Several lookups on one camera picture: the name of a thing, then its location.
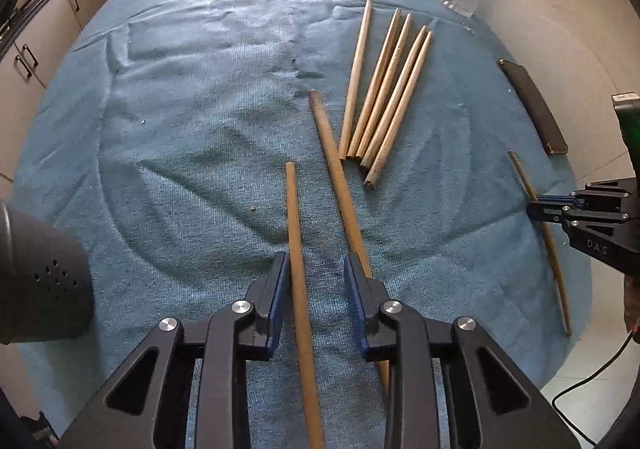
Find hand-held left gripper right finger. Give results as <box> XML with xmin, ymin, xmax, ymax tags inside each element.
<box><xmin>344</xmin><ymin>253</ymin><xmax>581</xmax><ymax>449</ymax></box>

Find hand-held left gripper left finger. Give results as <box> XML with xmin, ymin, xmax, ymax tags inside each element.
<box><xmin>57</xmin><ymin>251</ymin><xmax>291</xmax><ymax>449</ymax></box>

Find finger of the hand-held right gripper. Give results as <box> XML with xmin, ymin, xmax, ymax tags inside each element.
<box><xmin>537</xmin><ymin>177</ymin><xmax>640</xmax><ymax>208</ymax></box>
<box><xmin>527</xmin><ymin>203</ymin><xmax>632</xmax><ymax>231</ymax></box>

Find thin dark wooden chopstick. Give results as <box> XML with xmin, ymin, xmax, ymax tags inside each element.
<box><xmin>507</xmin><ymin>150</ymin><xmax>572</xmax><ymax>336</ymax></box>

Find dark brown wooden chopstick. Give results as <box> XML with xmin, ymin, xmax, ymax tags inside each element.
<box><xmin>308</xmin><ymin>90</ymin><xmax>392</xmax><ymax>395</ymax></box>

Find light wooden chopstick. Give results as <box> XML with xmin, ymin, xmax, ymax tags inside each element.
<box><xmin>338</xmin><ymin>0</ymin><xmax>374</xmax><ymax>162</ymax></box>
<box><xmin>364</xmin><ymin>31</ymin><xmax>434</xmax><ymax>192</ymax></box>
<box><xmin>347</xmin><ymin>8</ymin><xmax>402</xmax><ymax>160</ymax></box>
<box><xmin>360</xmin><ymin>26</ymin><xmax>430</xmax><ymax>170</ymax></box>
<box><xmin>356</xmin><ymin>13</ymin><xmax>413</xmax><ymax>162</ymax></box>

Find dark grey chopstick holder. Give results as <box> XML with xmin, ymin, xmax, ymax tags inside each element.
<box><xmin>0</xmin><ymin>200</ymin><xmax>97</xmax><ymax>346</ymax></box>

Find black smartphone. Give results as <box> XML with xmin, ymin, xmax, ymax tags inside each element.
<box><xmin>497</xmin><ymin>59</ymin><xmax>569</xmax><ymax>156</ymax></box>

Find blue towel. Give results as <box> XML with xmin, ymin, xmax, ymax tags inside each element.
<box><xmin>10</xmin><ymin>0</ymin><xmax>593</xmax><ymax>449</ymax></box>

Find beige lower kitchen cabinets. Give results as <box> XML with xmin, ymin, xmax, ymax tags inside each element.
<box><xmin>0</xmin><ymin>0</ymin><xmax>341</xmax><ymax>180</ymax></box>

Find black floor cable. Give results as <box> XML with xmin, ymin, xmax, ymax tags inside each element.
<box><xmin>551</xmin><ymin>329</ymin><xmax>636</xmax><ymax>447</ymax></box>

